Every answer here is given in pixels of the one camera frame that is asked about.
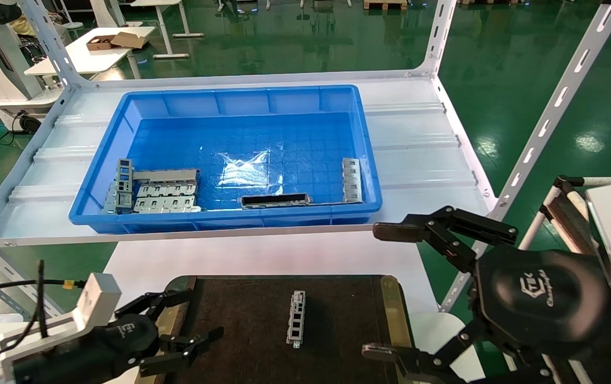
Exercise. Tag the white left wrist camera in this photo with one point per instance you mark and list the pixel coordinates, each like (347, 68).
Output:
(97, 298)

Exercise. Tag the flat cardboard box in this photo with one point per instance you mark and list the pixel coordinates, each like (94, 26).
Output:
(129, 39)

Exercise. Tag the cardboard tray box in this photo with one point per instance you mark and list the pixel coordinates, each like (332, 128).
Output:
(100, 44)

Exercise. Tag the white table with pedestal leg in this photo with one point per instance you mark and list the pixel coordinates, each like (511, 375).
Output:
(161, 24)

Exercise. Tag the white work table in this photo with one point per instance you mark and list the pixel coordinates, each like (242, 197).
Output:
(87, 58)

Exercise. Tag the dark grey ladder-shaped part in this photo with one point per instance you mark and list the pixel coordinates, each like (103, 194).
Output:
(124, 176)

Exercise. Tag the blue plastic bin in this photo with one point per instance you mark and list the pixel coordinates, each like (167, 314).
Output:
(263, 122)

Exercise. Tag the black long metal part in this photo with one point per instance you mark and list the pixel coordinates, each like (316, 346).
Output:
(273, 201)

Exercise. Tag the person in yellow coat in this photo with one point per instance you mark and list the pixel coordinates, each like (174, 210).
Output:
(39, 25)

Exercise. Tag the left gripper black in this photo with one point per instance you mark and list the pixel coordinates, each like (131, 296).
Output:
(124, 341)

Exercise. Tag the clear plastic film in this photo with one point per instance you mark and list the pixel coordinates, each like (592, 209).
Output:
(247, 173)

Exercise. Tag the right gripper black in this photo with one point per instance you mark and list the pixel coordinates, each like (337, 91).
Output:
(540, 304)

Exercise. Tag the wooden pallet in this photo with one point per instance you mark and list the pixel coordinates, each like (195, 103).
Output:
(385, 4)

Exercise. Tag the slim grey slotted metal part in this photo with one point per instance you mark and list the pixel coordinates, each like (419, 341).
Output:
(296, 320)

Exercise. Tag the white pipe cart black mats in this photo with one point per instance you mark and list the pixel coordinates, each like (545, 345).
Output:
(565, 184)

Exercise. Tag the black tray with brass edges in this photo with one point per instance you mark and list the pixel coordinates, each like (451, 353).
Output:
(252, 330)

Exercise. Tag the white slotted metal shelf rack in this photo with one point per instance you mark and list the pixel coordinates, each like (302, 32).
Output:
(417, 160)

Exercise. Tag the black caster wheel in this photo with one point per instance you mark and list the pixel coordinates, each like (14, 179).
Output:
(29, 124)

